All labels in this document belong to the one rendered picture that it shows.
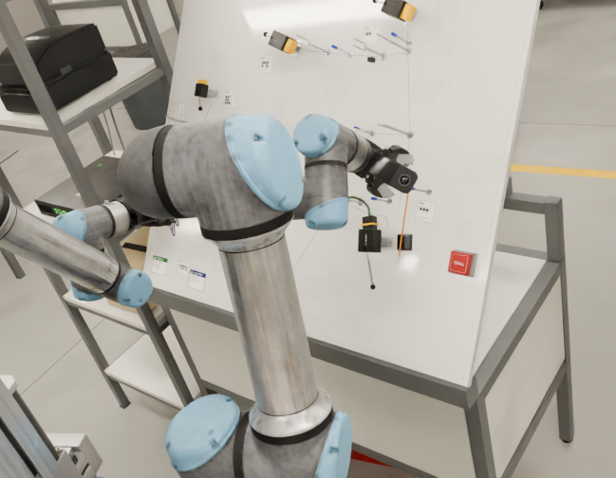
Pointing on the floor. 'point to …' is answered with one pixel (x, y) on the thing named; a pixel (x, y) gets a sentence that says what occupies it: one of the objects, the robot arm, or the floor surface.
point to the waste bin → (140, 118)
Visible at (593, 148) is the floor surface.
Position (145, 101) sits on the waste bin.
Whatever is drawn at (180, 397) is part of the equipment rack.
